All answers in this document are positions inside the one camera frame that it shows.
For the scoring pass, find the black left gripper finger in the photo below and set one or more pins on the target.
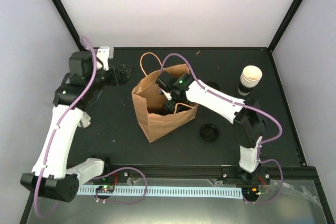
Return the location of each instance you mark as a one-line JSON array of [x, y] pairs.
[[127, 69], [123, 81]]

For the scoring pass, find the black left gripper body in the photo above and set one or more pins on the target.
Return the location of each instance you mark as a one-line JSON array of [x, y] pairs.
[[113, 80]]

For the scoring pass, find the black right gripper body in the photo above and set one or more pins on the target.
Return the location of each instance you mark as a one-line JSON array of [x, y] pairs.
[[181, 100]]

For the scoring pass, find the brown paper bag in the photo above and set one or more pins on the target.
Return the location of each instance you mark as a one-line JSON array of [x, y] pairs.
[[148, 105]]

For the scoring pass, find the single black paper cup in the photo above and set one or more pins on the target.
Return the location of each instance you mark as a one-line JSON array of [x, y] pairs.
[[167, 108]]

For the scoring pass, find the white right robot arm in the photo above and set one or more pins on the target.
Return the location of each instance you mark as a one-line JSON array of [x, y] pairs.
[[248, 124]]

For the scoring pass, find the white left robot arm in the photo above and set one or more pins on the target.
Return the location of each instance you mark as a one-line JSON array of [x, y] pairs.
[[50, 177]]

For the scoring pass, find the white wooden stirrers in glass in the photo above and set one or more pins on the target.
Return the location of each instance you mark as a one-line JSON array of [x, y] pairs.
[[85, 121]]

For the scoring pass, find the stack of black paper cups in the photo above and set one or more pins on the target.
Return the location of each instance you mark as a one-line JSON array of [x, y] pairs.
[[249, 78]]

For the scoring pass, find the left small circuit board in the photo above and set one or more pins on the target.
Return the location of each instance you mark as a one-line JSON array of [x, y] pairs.
[[103, 189]]

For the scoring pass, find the small circuit board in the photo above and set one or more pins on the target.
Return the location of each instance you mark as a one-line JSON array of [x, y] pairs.
[[255, 191], [103, 189]]

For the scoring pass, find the right small circuit board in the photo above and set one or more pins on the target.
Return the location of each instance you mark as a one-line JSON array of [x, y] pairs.
[[255, 191]]

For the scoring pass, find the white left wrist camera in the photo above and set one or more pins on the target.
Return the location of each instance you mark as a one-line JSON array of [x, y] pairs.
[[104, 54]]

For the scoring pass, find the black front aluminium rail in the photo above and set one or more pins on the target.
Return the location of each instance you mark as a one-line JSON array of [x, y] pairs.
[[233, 174]]

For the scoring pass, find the white slotted cable duct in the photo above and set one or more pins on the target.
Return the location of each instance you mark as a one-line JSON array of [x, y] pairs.
[[166, 191]]

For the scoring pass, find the black frame post left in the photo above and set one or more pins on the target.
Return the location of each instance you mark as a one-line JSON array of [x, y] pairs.
[[68, 23]]

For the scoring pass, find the black frame post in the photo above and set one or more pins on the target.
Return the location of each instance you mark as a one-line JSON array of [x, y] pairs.
[[284, 24], [68, 23]]

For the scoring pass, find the black frame post right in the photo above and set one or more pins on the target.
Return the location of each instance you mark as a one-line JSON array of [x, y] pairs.
[[284, 24]]

